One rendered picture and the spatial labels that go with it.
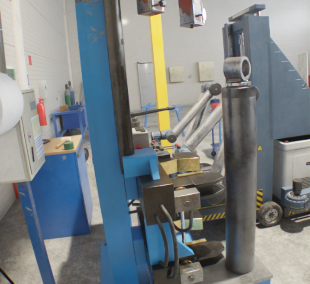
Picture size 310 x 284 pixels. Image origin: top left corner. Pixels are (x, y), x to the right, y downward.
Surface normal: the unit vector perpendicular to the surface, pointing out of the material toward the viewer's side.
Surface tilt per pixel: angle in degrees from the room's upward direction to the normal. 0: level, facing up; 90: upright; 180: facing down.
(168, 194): 90
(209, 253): 0
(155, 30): 90
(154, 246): 90
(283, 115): 90
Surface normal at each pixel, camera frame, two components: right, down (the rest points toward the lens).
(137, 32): 0.20, 0.15
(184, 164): -0.06, 0.18
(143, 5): -0.64, 0.18
